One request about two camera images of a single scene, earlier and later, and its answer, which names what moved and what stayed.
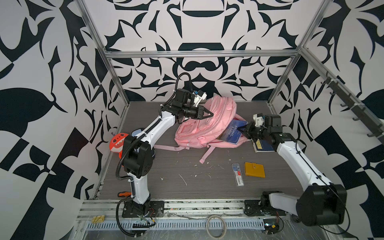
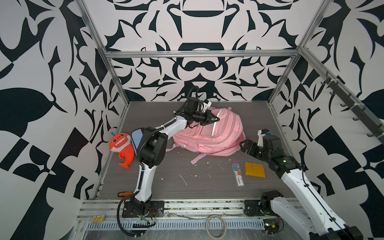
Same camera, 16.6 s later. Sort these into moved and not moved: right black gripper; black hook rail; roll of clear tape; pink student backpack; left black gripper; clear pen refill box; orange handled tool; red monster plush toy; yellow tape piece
Moved: left black gripper; right black gripper; pink student backpack
Not moved: yellow tape piece; clear pen refill box; red monster plush toy; orange handled tool; roll of clear tape; black hook rail
